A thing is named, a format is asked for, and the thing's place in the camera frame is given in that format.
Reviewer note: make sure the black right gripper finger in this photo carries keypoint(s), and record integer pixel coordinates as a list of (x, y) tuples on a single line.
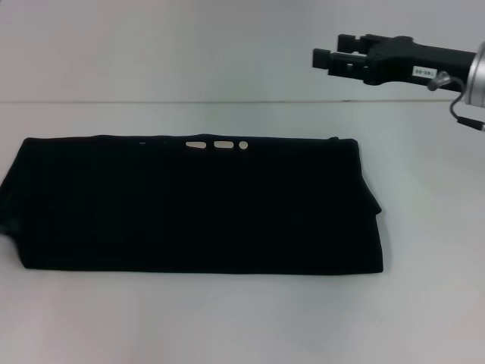
[(350, 43), (322, 58)]

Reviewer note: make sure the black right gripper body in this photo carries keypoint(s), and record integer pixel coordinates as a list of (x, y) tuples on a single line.
[(424, 60)]

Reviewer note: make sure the black t-shirt with FREE print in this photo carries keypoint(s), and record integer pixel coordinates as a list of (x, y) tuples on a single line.
[(189, 208)]

